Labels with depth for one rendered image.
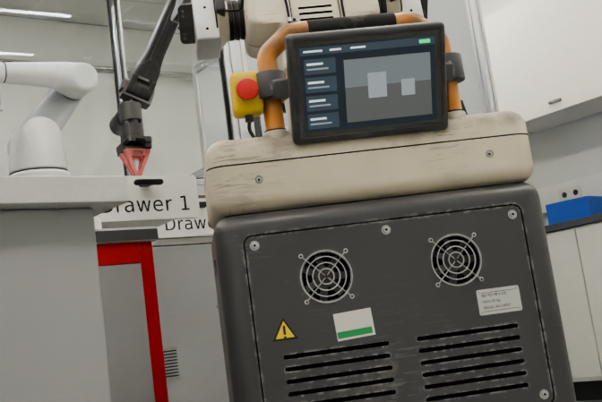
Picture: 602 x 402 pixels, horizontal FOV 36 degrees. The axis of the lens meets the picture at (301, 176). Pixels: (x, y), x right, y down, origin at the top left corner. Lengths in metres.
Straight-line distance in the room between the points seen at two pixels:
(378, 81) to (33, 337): 0.65
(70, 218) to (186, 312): 1.28
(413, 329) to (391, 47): 0.44
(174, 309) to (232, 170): 1.23
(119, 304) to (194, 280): 0.76
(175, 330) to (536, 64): 3.36
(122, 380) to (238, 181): 0.63
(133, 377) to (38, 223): 0.63
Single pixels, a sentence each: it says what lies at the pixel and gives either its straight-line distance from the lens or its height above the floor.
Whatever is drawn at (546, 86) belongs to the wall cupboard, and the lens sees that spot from 5.43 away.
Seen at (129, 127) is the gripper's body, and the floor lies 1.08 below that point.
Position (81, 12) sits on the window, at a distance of 2.78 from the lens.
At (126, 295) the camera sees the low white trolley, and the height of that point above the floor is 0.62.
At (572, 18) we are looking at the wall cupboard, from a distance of 5.36.
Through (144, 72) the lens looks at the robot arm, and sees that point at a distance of 2.46.
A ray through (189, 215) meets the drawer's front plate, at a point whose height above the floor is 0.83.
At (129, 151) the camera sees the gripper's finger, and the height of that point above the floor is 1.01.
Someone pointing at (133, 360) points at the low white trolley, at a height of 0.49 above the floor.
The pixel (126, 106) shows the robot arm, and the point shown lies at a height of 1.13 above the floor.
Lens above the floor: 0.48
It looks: 10 degrees up
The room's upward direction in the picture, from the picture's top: 8 degrees counter-clockwise
